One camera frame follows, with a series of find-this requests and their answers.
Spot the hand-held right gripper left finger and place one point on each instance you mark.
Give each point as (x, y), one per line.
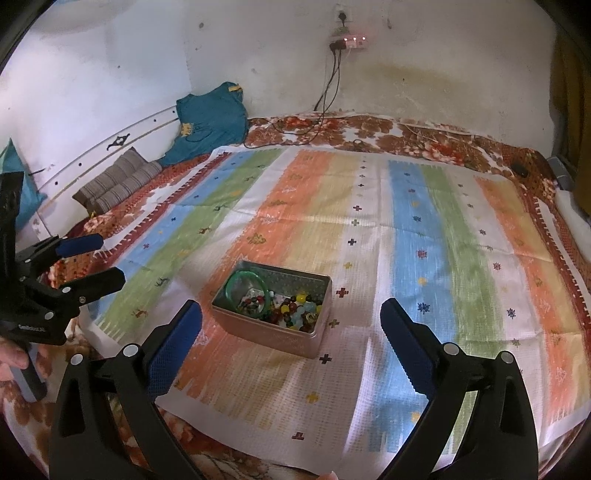
(178, 344)

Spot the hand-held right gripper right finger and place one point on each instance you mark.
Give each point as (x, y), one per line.
(408, 348)

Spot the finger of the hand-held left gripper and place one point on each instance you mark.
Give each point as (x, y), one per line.
(76, 245)
(92, 284)

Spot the green bangle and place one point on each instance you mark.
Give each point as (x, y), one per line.
(235, 277)

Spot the silver metal tin box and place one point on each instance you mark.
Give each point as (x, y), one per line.
(277, 339)

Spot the person's left hand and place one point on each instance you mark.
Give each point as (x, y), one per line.
(10, 360)

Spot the grey striped pillow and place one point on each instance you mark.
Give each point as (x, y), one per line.
(117, 182)

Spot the teal pillow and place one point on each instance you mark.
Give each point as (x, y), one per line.
(25, 184)

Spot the white bed headboard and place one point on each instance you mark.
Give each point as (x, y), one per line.
(92, 152)

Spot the striped printed mat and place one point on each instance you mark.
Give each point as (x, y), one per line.
(369, 240)

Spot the teal garment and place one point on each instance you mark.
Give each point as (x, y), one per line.
(207, 124)

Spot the small black flat object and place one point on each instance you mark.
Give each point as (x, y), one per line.
(521, 170)

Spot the white power strip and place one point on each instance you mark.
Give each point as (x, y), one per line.
(349, 42)

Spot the grey metal frame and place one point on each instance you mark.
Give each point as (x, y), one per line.
(559, 173)

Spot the white wall socket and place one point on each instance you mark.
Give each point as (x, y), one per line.
(342, 14)

